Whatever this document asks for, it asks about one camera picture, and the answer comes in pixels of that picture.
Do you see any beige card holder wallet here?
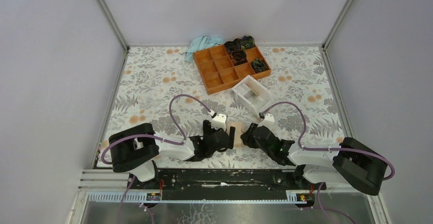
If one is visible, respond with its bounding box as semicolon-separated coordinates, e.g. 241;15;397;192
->
227;121;246;149

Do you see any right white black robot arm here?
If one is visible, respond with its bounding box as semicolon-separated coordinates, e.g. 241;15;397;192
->
240;123;395;195

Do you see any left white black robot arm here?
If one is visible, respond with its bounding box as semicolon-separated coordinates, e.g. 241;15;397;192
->
101;120;236;189

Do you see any white card box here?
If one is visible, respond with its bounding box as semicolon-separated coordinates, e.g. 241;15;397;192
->
231;75;273;117

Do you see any orange compartment tray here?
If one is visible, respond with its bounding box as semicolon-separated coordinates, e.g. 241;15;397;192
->
193;45;272;94

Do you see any dark rolled band right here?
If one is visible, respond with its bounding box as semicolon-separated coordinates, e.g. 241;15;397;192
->
251;58;269;73

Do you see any dark rolled band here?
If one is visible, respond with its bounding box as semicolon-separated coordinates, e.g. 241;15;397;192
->
230;49;248;66
224;38;242;56
251;58;269;73

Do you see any dark rolled band middle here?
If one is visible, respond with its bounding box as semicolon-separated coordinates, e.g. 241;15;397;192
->
230;49;248;66

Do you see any dark rolled band top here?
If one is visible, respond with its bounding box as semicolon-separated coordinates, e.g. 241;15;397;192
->
224;38;242;56

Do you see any light blue cloth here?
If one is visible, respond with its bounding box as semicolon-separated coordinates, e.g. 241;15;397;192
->
185;35;224;63

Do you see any dark rolled band corner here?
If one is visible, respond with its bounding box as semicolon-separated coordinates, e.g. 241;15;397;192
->
240;35;255;50

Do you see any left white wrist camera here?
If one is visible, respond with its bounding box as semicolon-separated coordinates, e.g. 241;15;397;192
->
210;113;227;131

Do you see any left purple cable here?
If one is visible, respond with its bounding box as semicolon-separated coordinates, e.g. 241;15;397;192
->
101;94;216;165

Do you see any purple cable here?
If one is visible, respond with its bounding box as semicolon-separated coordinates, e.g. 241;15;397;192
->
101;94;216;165
260;101;396;181

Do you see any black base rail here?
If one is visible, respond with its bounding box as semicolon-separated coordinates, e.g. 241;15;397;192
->
128;168;326;201

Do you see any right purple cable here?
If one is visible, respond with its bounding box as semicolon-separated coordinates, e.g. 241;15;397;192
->
260;101;396;181

